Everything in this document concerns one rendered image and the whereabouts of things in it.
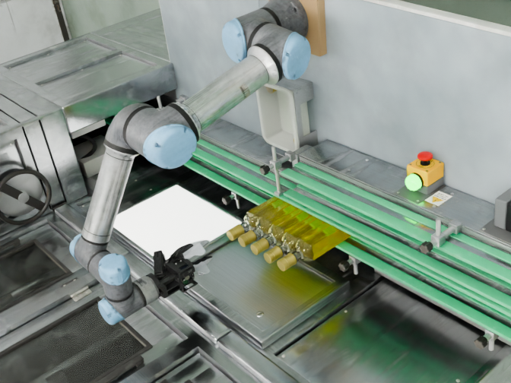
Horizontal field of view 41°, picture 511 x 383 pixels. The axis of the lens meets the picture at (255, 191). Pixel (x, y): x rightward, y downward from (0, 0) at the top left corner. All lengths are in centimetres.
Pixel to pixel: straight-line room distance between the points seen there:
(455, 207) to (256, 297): 62
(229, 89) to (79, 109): 100
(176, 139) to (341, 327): 71
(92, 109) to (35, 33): 292
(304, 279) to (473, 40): 84
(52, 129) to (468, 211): 151
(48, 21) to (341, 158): 381
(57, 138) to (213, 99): 103
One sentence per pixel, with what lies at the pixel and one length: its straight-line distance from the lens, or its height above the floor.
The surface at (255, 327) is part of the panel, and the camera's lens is 192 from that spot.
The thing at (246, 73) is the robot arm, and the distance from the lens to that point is 178.
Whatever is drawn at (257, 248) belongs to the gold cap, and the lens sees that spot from 198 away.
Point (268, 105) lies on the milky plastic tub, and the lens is 226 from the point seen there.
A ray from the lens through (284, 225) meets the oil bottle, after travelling 203.
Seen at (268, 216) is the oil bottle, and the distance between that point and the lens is 207.
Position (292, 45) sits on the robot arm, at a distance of 181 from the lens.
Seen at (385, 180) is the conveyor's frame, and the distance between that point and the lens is 195.
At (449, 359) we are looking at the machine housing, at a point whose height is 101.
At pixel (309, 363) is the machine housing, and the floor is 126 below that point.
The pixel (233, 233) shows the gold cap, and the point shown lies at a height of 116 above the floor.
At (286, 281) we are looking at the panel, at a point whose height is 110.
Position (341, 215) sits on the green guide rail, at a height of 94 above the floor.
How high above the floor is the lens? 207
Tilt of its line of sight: 29 degrees down
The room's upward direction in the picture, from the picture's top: 119 degrees counter-clockwise
